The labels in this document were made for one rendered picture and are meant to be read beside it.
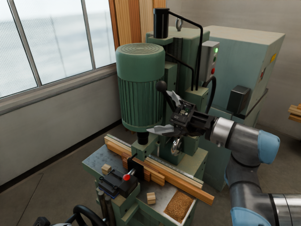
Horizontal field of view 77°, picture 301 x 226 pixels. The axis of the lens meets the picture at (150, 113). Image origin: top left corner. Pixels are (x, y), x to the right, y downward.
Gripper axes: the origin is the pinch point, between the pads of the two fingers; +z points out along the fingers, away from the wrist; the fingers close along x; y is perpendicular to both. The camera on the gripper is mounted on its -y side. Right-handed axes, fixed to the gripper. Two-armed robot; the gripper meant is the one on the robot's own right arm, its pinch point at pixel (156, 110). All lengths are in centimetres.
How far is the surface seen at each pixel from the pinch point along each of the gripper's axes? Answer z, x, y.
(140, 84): 7.1, -5.3, 5.8
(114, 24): 124, -91, -64
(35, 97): 148, 13, -52
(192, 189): -15.2, 18.1, -35.4
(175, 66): 5.3, -22.4, -6.9
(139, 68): 7.4, -8.4, 10.3
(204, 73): -3.3, -29.5, -18.7
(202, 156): -8, -1, -68
